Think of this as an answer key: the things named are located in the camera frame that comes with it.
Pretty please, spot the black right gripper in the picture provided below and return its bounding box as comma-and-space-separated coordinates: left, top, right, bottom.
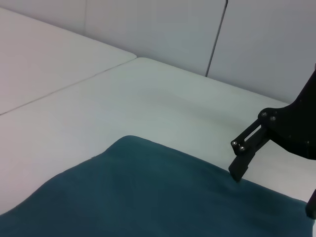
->
228, 63, 316, 220

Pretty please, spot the teal t-shirt with FREE print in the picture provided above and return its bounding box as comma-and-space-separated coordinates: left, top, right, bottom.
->
0, 135, 312, 237

